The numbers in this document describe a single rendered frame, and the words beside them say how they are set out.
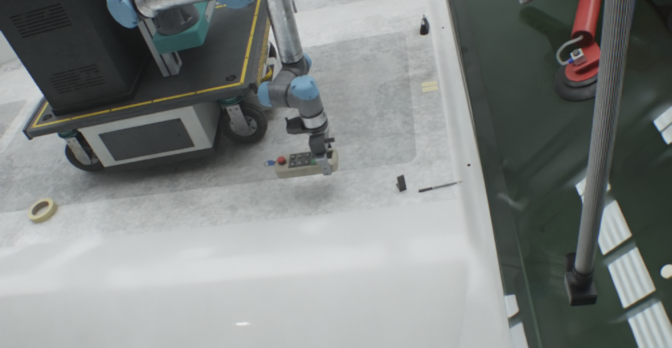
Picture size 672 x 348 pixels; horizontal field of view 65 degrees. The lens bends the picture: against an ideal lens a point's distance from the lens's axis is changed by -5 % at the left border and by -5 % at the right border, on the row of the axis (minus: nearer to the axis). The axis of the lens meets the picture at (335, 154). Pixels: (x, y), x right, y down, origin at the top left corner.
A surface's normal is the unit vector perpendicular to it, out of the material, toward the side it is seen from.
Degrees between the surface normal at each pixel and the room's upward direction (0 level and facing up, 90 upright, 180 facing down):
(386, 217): 3
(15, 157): 0
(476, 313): 42
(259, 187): 0
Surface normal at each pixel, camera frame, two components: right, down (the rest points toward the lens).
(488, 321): -0.77, -0.43
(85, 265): -0.22, -0.59
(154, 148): 0.00, 0.68
